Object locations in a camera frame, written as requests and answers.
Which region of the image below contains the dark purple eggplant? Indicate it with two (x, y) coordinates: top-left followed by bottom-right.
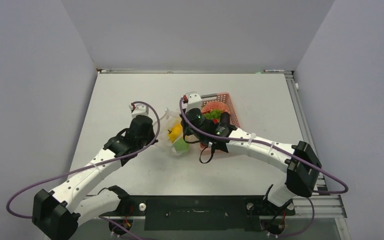
(219, 111), (231, 126)

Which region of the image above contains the green grape bunch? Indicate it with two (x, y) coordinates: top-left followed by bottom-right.
(203, 109), (223, 121)

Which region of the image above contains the pink plastic basket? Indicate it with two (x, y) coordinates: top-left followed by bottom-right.
(200, 92), (241, 135)

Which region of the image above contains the clear zip top bag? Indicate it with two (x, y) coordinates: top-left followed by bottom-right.
(155, 107), (190, 157)

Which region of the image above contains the yellow bell pepper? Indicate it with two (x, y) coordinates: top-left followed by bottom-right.
(167, 123), (183, 143)

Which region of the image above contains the green lime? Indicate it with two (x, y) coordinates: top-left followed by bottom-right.
(171, 138), (190, 155)

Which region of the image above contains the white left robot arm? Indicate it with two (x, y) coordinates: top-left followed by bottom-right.
(32, 115), (156, 240)

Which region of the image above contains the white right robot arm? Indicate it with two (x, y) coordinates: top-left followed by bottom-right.
(180, 108), (322, 214)

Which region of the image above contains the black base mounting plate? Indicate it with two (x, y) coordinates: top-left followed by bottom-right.
(105, 195), (296, 232)

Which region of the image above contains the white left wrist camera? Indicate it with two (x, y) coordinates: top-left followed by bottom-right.
(129, 103), (150, 119)

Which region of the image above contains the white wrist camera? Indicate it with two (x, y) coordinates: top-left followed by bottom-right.
(129, 103), (150, 119)
(181, 91), (202, 112)

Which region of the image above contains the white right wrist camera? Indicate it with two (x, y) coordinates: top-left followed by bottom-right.
(181, 91), (202, 112)

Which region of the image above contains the aluminium rail frame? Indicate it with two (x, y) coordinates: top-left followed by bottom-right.
(263, 68), (352, 240)

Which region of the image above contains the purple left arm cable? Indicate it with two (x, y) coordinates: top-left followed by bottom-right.
(5, 100), (161, 220)

